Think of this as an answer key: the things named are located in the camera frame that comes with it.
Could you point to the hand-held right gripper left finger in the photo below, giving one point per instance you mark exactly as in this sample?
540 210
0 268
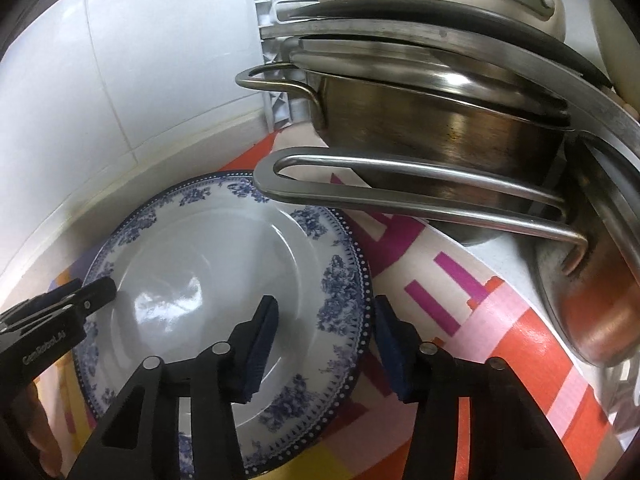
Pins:
260 355

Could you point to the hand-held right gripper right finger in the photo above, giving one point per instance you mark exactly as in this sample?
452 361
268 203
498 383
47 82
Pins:
392 350

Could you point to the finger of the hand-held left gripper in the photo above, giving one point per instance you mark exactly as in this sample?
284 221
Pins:
65 287
97 295

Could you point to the blue floral white plate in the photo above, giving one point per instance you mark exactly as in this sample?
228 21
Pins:
190 280

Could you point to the colourful patterned table mat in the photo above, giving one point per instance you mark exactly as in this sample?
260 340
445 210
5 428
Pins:
500 320

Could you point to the steel pot rack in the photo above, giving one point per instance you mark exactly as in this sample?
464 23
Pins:
380 27

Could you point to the white plastic grid rack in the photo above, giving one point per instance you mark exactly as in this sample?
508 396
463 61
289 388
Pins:
272 20

